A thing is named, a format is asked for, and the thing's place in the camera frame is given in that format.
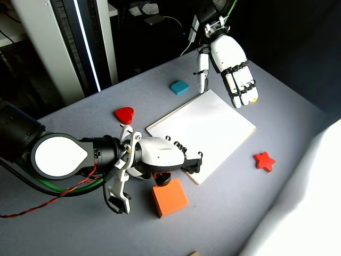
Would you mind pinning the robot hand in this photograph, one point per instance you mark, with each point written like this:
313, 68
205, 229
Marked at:
227, 53
162, 154

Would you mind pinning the orange black utility knife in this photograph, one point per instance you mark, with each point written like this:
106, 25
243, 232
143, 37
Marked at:
162, 180

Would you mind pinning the orange square block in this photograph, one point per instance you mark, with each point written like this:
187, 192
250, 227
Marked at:
170, 198

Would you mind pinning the white square board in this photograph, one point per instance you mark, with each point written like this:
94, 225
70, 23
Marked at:
213, 125

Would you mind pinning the red heart block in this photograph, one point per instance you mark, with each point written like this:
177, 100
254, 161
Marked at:
124, 114

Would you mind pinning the blue block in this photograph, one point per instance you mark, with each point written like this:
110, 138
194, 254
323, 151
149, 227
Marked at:
179, 87

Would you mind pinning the grey flat box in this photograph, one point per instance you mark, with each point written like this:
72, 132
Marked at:
154, 19

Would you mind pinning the red star block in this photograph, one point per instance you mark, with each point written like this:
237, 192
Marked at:
264, 161

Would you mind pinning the small brown object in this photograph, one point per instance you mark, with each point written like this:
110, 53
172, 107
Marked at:
194, 254

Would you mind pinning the grey table cloth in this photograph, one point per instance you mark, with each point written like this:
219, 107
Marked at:
80, 226

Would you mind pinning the white shelf board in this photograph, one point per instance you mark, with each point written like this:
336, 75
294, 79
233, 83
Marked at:
113, 10

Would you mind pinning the white robot body column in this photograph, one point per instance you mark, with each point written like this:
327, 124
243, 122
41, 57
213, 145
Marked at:
53, 53

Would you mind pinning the large blurred white surface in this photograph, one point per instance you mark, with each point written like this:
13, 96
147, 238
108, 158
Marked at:
306, 200

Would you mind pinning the pale side desk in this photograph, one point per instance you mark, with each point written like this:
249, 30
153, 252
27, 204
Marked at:
13, 26

